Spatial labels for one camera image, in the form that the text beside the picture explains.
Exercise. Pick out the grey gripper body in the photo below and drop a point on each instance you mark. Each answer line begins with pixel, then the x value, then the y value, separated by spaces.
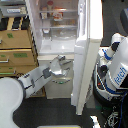
pixel 55 68

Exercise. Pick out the white fridge door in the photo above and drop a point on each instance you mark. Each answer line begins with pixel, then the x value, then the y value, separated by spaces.
pixel 89 37

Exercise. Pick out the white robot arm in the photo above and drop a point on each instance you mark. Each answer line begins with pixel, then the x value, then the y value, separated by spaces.
pixel 14 91

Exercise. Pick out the lower fridge drawer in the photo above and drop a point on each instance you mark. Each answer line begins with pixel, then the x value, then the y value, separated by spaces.
pixel 59 88

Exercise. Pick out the white fridge body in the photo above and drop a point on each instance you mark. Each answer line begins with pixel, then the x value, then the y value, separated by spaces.
pixel 54 37

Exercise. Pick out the wooden drawer cabinet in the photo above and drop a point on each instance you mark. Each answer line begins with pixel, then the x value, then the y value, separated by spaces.
pixel 17 51

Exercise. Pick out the red food container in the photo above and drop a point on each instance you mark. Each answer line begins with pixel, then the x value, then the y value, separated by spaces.
pixel 57 16

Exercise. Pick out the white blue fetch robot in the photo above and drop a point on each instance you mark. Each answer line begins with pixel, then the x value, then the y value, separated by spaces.
pixel 111 71

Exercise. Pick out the grey box on cabinet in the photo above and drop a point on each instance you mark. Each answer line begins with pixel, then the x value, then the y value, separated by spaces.
pixel 13 11

